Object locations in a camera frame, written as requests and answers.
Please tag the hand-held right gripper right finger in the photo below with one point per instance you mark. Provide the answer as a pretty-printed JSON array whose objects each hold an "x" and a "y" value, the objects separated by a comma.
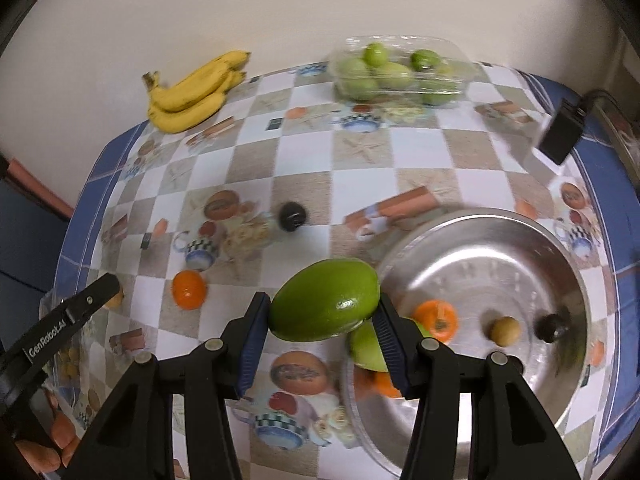
[{"x": 392, "y": 350}]

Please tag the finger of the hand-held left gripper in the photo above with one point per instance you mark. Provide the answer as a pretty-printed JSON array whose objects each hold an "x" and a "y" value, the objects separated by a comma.
[{"x": 97, "y": 292}]

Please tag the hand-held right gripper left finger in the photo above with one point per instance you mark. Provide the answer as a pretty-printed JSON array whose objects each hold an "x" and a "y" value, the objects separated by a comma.
[{"x": 252, "y": 340}]

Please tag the green apple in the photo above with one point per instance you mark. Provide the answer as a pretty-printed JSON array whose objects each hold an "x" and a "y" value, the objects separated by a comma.
[{"x": 365, "y": 347}]

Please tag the orange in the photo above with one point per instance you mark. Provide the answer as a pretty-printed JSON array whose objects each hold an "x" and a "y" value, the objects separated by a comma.
[
  {"x": 386, "y": 385},
  {"x": 190, "y": 289},
  {"x": 437, "y": 320}
]

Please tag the green mango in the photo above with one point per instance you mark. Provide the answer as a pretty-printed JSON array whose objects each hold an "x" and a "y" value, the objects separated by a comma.
[{"x": 325, "y": 300}]

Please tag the brown round kiwi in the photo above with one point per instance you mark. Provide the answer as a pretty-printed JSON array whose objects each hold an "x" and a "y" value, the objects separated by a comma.
[{"x": 505, "y": 331}]

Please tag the steel bowl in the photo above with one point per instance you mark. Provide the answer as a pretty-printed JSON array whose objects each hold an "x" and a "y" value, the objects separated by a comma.
[{"x": 500, "y": 280}]

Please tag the person's left hand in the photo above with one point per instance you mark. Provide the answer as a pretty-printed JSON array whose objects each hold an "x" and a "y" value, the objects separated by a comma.
[{"x": 40, "y": 456}]

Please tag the small yellow fruit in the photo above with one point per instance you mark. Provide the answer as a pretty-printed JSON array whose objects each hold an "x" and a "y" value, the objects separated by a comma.
[{"x": 116, "y": 300}]

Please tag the dark blue cabinet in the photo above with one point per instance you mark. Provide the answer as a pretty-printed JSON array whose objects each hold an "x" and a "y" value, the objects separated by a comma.
[{"x": 25, "y": 240}]

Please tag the black plum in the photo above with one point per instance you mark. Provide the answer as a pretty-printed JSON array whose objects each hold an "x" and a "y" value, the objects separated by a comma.
[
  {"x": 550, "y": 327},
  {"x": 291, "y": 216}
]

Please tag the checkered printed tablecloth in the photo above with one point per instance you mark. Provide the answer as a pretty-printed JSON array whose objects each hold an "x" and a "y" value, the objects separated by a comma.
[{"x": 350, "y": 160}]

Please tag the banana bunch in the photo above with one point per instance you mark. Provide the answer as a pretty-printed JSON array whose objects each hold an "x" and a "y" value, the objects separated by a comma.
[{"x": 190, "y": 110}]

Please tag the blue cloth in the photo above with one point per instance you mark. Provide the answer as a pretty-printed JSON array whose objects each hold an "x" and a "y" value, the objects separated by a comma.
[{"x": 625, "y": 310}]

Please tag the black power adapter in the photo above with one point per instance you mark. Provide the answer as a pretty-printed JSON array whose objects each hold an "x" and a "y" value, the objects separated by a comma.
[{"x": 560, "y": 132}]

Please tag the pile of green jujubes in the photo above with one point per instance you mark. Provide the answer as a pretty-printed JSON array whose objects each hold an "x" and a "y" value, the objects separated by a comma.
[{"x": 375, "y": 54}]

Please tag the clear plastic container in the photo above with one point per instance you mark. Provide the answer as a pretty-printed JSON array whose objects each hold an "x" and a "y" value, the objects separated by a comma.
[{"x": 450, "y": 50}]

